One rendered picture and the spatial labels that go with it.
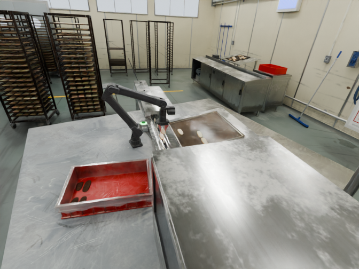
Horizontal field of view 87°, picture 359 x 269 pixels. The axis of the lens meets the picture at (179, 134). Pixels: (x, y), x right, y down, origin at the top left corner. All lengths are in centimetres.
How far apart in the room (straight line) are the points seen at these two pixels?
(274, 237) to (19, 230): 112
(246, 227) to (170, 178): 24
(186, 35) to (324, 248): 861
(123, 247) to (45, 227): 41
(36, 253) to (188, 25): 851
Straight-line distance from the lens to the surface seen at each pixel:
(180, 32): 876
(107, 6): 838
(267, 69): 488
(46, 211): 130
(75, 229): 116
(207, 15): 915
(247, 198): 58
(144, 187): 125
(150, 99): 146
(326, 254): 56
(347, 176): 183
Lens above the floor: 171
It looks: 30 degrees down
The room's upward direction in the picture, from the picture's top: 3 degrees clockwise
